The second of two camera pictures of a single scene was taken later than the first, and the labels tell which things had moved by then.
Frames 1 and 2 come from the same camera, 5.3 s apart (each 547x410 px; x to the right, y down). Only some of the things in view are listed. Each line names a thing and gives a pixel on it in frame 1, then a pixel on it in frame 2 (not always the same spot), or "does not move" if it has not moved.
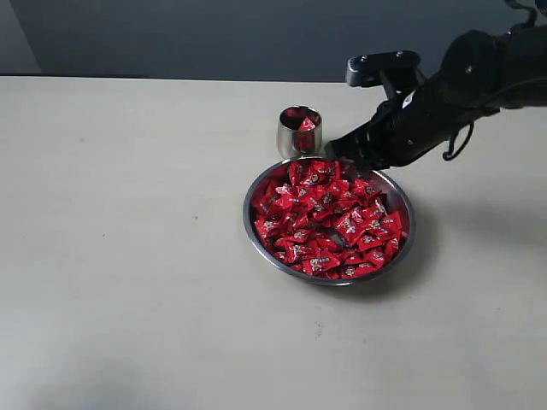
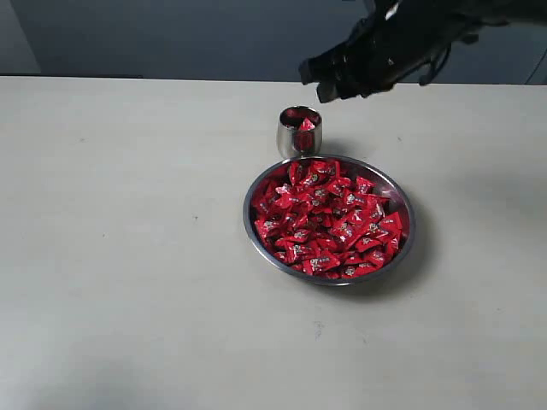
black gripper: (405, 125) -> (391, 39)
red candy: (269, 229) does not move
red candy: (307, 125) does not move
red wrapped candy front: (318, 262) does not move
